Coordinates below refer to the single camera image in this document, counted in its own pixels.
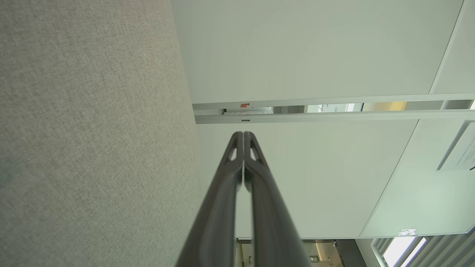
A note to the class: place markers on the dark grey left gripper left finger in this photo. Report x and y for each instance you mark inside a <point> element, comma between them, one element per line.
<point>219,207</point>

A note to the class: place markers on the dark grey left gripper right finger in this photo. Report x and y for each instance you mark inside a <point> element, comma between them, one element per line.
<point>271,218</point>

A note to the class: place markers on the white window blind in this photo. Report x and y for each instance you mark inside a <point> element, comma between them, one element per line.
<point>441,252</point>

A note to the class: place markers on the white paper notice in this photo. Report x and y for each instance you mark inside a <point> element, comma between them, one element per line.
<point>462,152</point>

